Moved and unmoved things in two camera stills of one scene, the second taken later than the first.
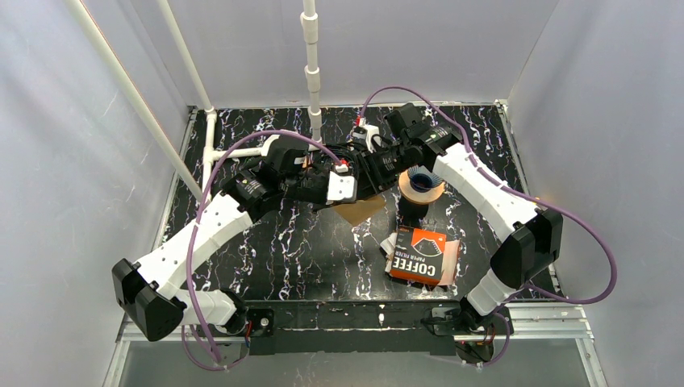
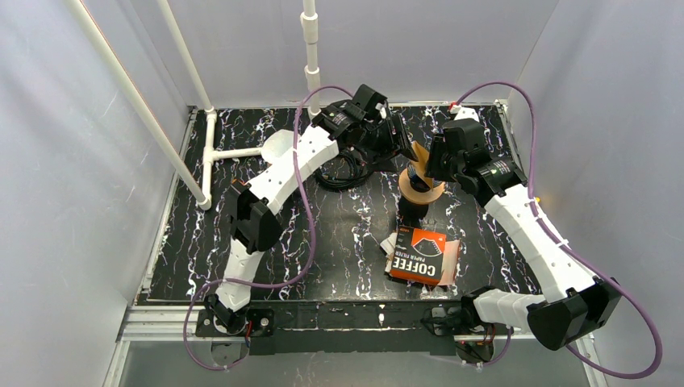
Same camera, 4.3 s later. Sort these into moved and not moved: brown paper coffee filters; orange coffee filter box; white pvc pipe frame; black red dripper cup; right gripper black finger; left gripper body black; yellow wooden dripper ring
Moved: right gripper black finger; left gripper body black
Not moved: black red dripper cup; white pvc pipe frame; brown paper coffee filters; yellow wooden dripper ring; orange coffee filter box
